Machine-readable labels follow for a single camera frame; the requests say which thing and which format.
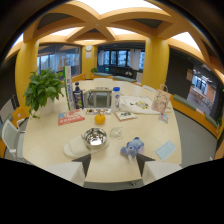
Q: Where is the metal bowl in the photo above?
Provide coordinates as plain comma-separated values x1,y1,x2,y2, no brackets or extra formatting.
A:
82,127,109,151

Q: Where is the blue face mask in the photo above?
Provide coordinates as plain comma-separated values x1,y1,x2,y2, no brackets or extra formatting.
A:
154,139,177,162

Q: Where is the blue plush toy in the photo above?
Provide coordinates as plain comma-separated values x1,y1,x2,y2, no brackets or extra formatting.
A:
120,136,146,159

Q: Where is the small colourful packet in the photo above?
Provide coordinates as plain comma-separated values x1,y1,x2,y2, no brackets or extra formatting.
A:
158,113,170,124

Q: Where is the red booklet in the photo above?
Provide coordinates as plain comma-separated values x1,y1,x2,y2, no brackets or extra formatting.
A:
57,109,86,127

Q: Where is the orange fruit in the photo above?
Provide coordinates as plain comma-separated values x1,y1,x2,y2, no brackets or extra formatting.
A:
94,113,107,126

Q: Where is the small picture book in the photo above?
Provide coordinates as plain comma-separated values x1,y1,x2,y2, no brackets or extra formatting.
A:
114,110,138,122

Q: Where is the flat printed box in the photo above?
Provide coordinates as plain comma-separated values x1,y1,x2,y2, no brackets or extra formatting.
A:
85,107,112,116

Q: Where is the white printed tote bag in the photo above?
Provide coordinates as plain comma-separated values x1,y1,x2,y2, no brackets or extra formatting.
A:
119,95,160,116

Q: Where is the pink paper gift bag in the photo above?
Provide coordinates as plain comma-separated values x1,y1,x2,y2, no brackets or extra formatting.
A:
150,83,172,115

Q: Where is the dark blue bottle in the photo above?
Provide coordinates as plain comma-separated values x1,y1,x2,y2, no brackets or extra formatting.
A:
72,81,85,110

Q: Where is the grey white chair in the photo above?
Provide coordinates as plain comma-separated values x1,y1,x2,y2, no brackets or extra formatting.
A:
87,77,114,108

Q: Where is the white bottle blue cap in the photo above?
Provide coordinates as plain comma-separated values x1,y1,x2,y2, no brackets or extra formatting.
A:
110,86,121,113

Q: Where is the tall white green box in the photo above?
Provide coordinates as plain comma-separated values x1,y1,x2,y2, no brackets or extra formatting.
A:
63,65,76,111

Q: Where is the green potted plant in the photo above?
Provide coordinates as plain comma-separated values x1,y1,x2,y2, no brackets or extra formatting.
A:
23,68,65,118

